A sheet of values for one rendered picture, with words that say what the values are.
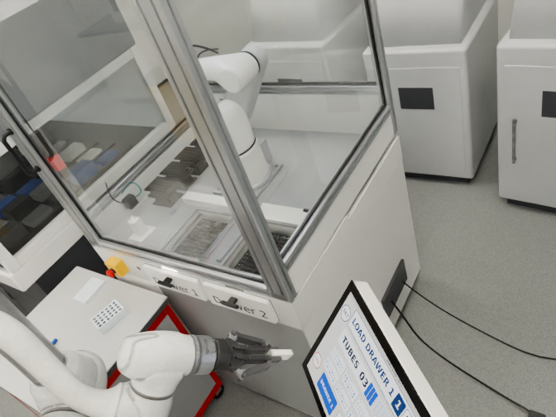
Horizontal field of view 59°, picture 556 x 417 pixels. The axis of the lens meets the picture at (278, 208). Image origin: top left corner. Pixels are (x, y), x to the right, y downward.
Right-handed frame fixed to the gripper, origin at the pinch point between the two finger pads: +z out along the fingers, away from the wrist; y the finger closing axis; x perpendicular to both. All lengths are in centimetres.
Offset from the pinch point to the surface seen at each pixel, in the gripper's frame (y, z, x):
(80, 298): 74, -22, 92
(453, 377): 7, 120, 34
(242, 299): 31.8, 9.8, 22.9
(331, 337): -2.0, 7.2, -13.0
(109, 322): 53, -16, 76
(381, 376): -18.4, 3.8, -26.0
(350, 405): -19.3, 5.2, -13.0
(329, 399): -14.6, 6.6, -5.7
